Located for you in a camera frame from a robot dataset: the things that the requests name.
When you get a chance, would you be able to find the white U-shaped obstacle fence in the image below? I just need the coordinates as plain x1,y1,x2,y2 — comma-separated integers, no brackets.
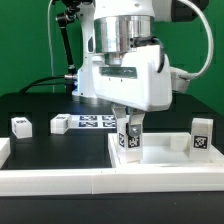
0,138,224,196

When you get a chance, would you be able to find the white square tabletop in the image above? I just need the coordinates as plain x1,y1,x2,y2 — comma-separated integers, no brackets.
108,133,224,168

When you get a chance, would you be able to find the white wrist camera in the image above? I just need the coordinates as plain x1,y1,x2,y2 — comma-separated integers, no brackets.
170,67,190,93

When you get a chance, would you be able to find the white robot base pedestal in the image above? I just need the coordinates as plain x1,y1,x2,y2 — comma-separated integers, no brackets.
72,3,99,104

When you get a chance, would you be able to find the black cable bundle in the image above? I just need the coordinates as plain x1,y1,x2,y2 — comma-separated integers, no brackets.
18,6,80,94

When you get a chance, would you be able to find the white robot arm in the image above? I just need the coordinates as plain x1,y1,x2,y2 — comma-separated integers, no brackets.
54,0,214,137

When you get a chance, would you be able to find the white marker tag sheet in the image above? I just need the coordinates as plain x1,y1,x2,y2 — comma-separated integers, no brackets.
71,115,116,129

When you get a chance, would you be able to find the grey thin cable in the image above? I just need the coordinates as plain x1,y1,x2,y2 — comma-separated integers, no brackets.
47,0,56,94

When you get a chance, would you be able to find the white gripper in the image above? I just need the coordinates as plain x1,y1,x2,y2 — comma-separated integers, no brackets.
92,45,172,137

